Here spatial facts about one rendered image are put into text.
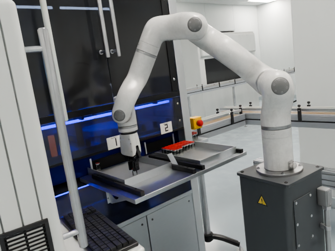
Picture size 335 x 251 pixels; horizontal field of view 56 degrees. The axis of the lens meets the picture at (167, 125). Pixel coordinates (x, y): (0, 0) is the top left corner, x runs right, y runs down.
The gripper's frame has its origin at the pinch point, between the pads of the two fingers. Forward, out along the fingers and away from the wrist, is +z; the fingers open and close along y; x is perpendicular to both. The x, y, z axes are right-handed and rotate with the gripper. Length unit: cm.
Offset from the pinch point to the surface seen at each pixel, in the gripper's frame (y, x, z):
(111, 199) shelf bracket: -17.7, -4.4, 18.8
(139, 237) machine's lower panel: -20, 9, 47
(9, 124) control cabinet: 35, -54, -32
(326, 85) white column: 4, 188, -11
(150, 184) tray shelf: 12.3, -1.2, 6.0
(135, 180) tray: 6.0, -4.1, 4.5
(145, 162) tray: -13.9, 16.3, 5.3
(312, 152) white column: -10, 188, 46
